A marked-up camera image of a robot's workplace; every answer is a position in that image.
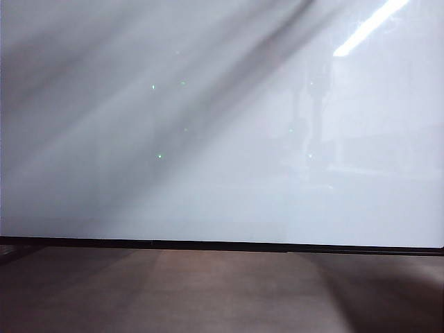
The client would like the white glossy whiteboard black frame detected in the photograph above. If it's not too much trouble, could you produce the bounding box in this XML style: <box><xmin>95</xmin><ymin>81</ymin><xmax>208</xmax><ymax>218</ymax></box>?
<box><xmin>0</xmin><ymin>0</ymin><xmax>444</xmax><ymax>257</ymax></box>

